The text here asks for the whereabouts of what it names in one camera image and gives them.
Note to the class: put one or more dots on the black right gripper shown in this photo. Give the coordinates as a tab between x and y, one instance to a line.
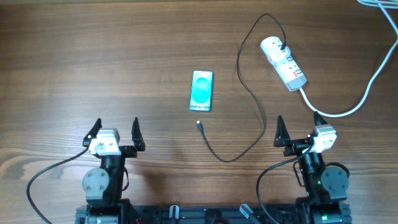
283	139

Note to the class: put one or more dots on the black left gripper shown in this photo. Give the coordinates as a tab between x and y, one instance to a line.
130	152

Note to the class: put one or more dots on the Galaxy smartphone teal screen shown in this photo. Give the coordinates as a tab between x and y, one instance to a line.
201	91

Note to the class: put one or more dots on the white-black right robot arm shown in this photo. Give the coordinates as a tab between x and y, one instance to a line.
326	184

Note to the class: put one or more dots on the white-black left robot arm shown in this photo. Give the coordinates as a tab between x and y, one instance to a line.
104	185

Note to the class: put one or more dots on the white USB charger plug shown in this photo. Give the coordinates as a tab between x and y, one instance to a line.
277	55

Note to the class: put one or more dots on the white power strip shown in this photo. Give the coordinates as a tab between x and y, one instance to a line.
288	70

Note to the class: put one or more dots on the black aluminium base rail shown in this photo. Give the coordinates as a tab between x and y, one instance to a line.
282	213

